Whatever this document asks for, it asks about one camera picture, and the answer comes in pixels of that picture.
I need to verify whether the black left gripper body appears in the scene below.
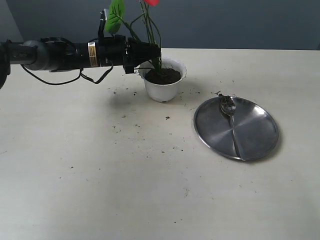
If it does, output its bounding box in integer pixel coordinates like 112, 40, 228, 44
96, 34, 135, 74

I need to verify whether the red artificial anthurium flower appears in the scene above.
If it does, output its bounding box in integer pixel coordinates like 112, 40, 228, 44
104, 0, 163, 76

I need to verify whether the stainless steel spork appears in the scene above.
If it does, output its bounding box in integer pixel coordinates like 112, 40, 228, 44
220, 102, 246, 162

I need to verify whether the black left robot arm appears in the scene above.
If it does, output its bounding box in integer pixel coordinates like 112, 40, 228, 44
0, 35, 161, 86

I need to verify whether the dark soil in pot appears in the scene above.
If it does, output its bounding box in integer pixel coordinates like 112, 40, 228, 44
144, 68, 181, 85

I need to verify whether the white plastic flower pot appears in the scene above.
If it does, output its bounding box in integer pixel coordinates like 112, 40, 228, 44
138, 56, 187, 103

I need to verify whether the clump of soil on spork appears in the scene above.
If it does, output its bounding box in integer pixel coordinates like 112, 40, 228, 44
218, 93, 235, 107

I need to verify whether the round stainless steel plate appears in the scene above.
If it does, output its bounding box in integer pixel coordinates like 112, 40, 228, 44
193, 96, 280, 162

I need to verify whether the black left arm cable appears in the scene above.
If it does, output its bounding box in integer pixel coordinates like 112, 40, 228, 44
20, 64, 115, 86

